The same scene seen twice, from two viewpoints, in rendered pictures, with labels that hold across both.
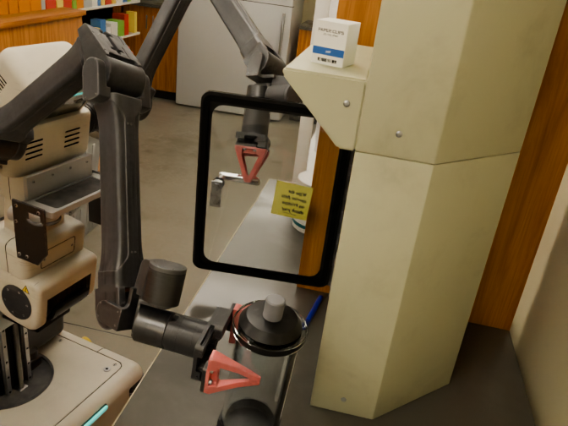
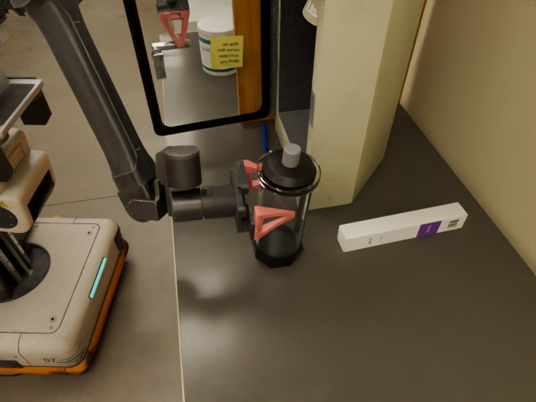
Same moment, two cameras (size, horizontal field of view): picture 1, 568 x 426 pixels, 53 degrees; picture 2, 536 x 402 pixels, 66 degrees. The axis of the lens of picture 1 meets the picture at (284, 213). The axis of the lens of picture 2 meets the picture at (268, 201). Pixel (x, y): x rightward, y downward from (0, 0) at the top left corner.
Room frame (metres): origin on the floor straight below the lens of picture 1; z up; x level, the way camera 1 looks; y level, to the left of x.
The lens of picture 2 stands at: (0.19, 0.21, 1.63)
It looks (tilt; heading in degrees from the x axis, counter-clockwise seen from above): 46 degrees down; 340
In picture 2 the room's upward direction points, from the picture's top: straight up
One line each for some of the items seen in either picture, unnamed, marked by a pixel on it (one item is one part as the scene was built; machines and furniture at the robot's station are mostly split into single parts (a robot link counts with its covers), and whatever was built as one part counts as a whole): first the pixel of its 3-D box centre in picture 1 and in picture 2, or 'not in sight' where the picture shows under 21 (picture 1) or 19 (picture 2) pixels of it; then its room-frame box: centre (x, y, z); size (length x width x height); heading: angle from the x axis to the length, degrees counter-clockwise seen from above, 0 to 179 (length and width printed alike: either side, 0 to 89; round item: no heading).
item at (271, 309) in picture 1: (271, 317); (289, 163); (0.67, 0.00, 1.18); 0.09 x 0.09 x 0.07
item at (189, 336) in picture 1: (193, 337); (222, 201); (0.69, 0.11, 1.11); 0.10 x 0.07 x 0.07; 171
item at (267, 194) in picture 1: (269, 194); (206, 53); (1.08, 0.04, 1.19); 0.30 x 0.01 x 0.40; 87
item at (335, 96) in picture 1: (333, 87); not in sight; (0.93, -0.05, 1.46); 0.32 x 0.11 x 0.10; 172
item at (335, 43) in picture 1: (335, 42); not in sight; (0.86, -0.04, 1.54); 0.05 x 0.05 x 0.06; 67
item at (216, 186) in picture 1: (215, 193); (159, 65); (1.07, 0.14, 1.18); 0.02 x 0.02 x 0.06; 87
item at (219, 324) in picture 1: (243, 336); (259, 184); (0.71, 0.04, 1.11); 0.09 x 0.07 x 0.07; 81
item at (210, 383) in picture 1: (231, 365); (266, 210); (0.65, 0.05, 1.10); 0.09 x 0.07 x 0.07; 81
